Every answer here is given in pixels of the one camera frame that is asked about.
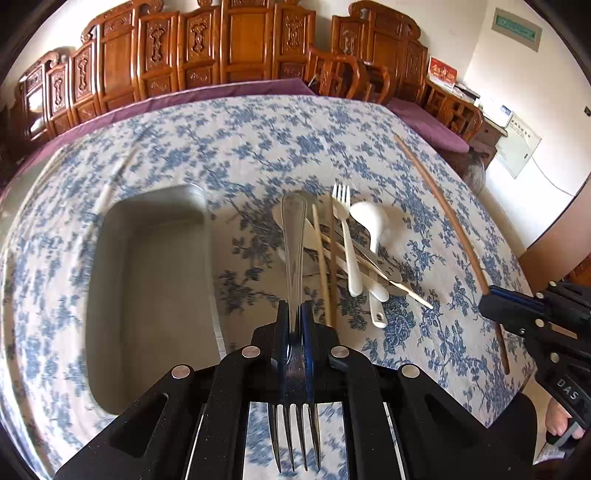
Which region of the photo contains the dark wooden chopstick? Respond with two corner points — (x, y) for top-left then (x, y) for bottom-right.
(378, 134), (513, 391)

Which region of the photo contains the light bamboo chopstick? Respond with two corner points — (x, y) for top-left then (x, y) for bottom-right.
(311, 202), (334, 327)

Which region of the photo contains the person's right hand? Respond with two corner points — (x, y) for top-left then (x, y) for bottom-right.
(545, 397), (571, 437)

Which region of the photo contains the white plastic spoon with hole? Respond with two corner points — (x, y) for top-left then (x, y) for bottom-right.
(367, 275), (390, 329)

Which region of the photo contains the rectangular metal tray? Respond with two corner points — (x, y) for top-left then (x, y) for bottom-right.
(85, 184), (226, 415)

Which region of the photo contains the white ceramic spoon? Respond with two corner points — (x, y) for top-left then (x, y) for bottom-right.
(351, 201), (386, 282)

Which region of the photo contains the wooden side table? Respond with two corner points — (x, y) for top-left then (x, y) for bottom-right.
(469, 116), (508, 168)

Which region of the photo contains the white plastic fork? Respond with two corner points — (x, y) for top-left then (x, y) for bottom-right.
(332, 182), (363, 297)

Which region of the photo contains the purple armchair cushion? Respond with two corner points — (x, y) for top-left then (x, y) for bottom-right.
(386, 98), (470, 154)

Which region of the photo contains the red greeting card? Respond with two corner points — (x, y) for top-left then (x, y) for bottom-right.
(428, 56), (458, 91)

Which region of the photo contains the blue floral tablecloth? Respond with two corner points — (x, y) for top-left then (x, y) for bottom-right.
(1, 96), (533, 479)

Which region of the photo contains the carved wooden armchair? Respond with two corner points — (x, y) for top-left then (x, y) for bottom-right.
(331, 1), (483, 147)

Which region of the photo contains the purple sofa cushion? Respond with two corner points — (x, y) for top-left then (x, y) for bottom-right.
(0, 77), (318, 195)

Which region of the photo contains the carved wooden sofa bench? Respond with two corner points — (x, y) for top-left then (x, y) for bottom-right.
(8, 0), (366, 153)

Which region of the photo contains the white wall breaker box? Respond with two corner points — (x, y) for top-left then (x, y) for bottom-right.
(497, 114), (541, 178)

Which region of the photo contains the grey wall electrical panel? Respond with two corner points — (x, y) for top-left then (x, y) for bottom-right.
(491, 8), (542, 52)

